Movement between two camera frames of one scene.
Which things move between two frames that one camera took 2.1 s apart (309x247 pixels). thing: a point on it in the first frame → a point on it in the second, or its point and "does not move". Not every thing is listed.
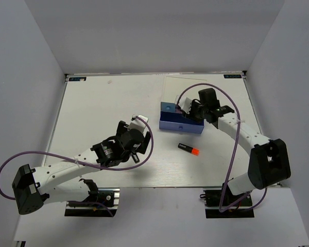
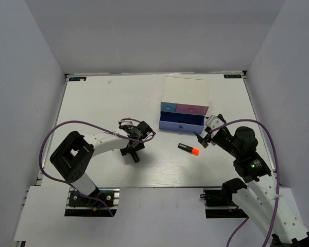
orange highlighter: [189, 148] does not move
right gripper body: [197, 112] → [223, 139]
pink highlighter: [135, 158] does not move
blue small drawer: [168, 106] does not move
